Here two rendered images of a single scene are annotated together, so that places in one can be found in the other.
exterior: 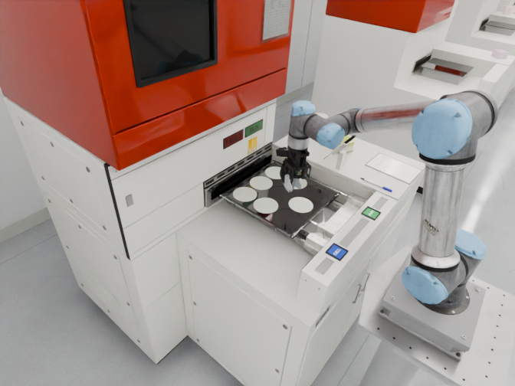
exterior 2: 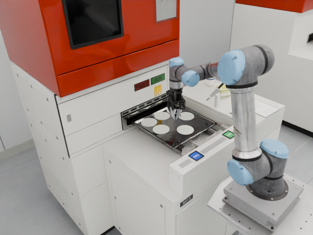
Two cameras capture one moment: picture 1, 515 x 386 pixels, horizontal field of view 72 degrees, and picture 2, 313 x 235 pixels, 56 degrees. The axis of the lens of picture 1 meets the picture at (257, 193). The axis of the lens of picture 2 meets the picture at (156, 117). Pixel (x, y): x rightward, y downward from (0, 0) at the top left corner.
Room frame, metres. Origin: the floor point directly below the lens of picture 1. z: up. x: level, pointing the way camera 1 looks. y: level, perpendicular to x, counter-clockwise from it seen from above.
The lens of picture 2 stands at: (-0.32, -0.35, 1.88)
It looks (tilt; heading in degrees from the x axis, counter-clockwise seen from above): 32 degrees down; 13
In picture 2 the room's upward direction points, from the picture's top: 2 degrees counter-clockwise
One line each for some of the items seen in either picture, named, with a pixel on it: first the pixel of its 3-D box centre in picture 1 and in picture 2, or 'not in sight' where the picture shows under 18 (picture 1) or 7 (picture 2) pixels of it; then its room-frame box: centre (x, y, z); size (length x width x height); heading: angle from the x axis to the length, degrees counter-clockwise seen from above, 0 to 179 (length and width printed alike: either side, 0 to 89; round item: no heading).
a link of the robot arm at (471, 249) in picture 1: (457, 254); (271, 156); (0.74, -0.59, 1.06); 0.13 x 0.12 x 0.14; 131
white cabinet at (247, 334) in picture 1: (298, 272); (192, 183); (1.19, -0.23, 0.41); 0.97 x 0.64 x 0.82; 143
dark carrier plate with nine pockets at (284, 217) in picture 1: (280, 193); (173, 122); (1.19, -0.10, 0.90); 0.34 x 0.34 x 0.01; 53
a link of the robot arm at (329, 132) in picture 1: (327, 130); (190, 75); (1.02, -0.21, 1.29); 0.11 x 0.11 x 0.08; 41
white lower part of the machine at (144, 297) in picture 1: (168, 237); (106, 156); (1.37, 0.47, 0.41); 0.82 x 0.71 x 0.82; 143
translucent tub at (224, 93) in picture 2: (342, 145); (222, 91); (1.46, -0.38, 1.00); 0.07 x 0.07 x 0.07; 30
